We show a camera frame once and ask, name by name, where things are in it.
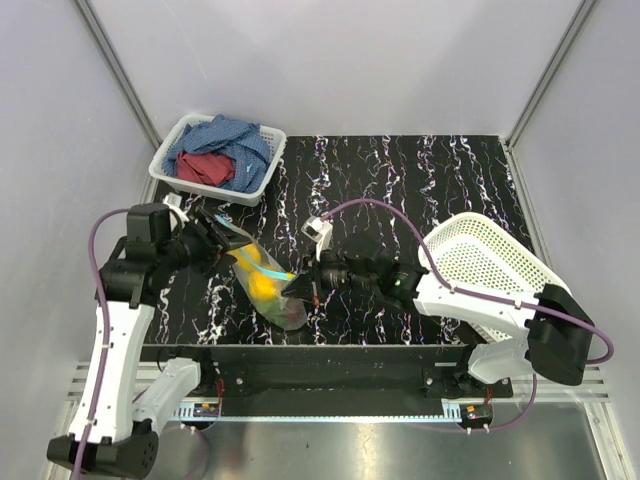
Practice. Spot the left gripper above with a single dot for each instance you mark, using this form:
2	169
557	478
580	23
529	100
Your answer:
215	242

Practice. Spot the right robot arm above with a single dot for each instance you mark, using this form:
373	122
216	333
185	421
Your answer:
548	332

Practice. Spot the grey plastic basket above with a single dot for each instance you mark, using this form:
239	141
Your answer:
274	137

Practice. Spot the clear zip top bag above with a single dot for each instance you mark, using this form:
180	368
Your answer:
269	267

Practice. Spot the blue patterned cloth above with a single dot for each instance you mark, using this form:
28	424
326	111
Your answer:
240	141

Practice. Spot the aluminium rail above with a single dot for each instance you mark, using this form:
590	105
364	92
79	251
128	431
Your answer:
370	405

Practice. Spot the dark red fake fruit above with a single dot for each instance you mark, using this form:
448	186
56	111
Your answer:
296	317

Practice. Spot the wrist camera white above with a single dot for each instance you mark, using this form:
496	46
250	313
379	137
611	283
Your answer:
173	201
320	232

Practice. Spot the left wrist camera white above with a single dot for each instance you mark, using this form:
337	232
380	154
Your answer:
173	201

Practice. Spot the dark red cloth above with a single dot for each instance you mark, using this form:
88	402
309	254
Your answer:
208	169

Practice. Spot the right aluminium frame post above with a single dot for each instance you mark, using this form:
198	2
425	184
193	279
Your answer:
577	23

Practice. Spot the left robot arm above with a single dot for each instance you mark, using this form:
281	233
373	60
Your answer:
115	433

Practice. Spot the green fake lettuce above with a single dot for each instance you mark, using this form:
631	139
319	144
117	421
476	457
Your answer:
279	312

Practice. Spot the left aluminium frame post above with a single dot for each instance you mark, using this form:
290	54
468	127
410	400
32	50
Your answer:
100	38

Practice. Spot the white perforated basket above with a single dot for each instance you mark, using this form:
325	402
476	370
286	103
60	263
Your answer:
487	270

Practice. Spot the aluminium frame post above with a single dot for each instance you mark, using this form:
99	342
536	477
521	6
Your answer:
577	23
100	38

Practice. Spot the yellow fake lemon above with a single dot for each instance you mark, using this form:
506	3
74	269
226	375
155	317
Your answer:
248	257
262	288

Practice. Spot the black marble pattern mat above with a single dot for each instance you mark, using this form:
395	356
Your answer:
386	188

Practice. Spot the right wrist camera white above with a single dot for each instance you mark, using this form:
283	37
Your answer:
320	232

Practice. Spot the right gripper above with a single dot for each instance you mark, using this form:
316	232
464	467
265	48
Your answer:
302	286

